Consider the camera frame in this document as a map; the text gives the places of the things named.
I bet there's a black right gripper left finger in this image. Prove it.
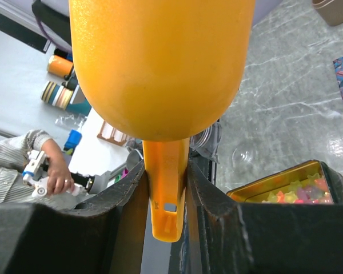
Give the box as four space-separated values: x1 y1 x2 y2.
0 163 149 273

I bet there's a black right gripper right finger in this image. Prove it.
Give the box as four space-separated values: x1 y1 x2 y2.
186 160 343 273

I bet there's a yellow plastic scoop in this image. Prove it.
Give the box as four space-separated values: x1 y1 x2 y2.
69 1 255 242

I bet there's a striped sleeve forearm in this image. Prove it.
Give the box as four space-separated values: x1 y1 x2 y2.
0 130 63 209

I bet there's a square tin of translucent candies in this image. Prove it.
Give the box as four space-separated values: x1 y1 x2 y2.
226 160 343 205

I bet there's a person's hand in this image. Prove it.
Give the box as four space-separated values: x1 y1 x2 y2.
41 139 74 195

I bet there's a clear glass jar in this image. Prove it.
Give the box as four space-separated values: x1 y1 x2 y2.
189 122 258 167

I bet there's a striped tape rolls stack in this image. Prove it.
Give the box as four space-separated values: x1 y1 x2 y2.
40 81 92 116

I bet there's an orange tape roll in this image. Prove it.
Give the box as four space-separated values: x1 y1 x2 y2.
47 55 73 78

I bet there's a white teleoperation handle device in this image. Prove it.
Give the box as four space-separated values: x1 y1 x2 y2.
21 150 103 198

